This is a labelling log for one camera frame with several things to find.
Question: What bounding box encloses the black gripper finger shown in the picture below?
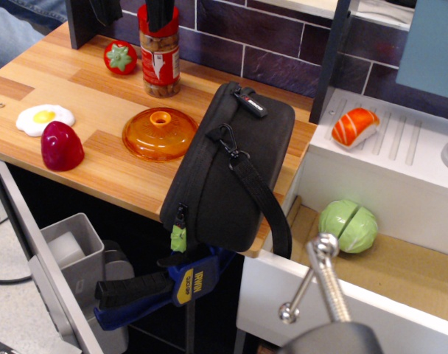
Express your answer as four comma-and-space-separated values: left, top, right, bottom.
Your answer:
145, 0, 175, 31

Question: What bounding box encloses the black zipper bag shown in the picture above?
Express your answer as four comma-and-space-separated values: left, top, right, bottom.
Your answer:
160, 82, 295, 257

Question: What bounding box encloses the green taped zipper pull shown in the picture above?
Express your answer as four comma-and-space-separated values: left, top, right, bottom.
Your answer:
170, 225, 187, 253

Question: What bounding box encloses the red-lidded nut jar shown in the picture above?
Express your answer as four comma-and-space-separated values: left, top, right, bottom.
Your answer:
137, 4, 180, 98

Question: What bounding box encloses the red toy tomato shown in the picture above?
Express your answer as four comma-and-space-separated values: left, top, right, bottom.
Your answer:
103, 41, 138, 75

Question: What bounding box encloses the orange transparent pot lid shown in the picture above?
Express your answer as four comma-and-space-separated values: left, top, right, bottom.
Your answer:
122, 108, 198, 162

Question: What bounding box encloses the blue jeans leg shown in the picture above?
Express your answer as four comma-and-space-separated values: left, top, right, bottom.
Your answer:
0, 0, 67, 68

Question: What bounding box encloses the toy fried egg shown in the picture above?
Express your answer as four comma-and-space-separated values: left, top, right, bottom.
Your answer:
15, 104, 75, 137

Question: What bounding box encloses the dark red toy fruit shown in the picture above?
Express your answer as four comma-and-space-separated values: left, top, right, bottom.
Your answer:
41, 121, 85, 172

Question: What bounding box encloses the toy salmon sushi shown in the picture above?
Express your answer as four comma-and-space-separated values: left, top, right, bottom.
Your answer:
331, 108, 380, 150

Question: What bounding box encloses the grey plastic bin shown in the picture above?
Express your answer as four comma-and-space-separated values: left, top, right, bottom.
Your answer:
41, 213, 105, 310

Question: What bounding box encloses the blue Irwin bar clamp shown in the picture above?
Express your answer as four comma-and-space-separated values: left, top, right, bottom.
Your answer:
94, 246, 235, 353

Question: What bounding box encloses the light blue panel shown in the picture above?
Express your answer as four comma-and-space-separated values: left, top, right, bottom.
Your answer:
396, 1, 448, 98

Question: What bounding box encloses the white dish drainer counter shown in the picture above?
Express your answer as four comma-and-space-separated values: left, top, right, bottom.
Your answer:
298, 89, 448, 254

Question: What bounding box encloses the green toy cabbage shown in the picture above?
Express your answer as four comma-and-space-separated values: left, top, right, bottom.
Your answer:
318, 199, 378, 254

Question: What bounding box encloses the white open drawer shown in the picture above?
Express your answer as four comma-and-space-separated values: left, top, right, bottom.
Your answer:
237, 200, 448, 353

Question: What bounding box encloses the grey round foreground object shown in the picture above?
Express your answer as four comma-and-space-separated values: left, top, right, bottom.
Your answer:
277, 322, 383, 353

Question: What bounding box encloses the dark grey left post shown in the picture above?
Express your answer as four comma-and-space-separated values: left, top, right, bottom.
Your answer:
65, 0, 122, 49

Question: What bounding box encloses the black bag wrist strap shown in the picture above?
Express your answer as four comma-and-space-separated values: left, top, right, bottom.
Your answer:
205, 124, 293, 260

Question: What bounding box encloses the dark grey shelf post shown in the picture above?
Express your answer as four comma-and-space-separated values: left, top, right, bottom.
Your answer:
309, 0, 351, 125

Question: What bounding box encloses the chrome drawer handle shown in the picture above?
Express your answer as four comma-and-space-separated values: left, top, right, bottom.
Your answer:
279, 232, 351, 325

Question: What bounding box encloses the black floor cable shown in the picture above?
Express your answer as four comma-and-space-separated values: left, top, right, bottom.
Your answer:
0, 274, 33, 285

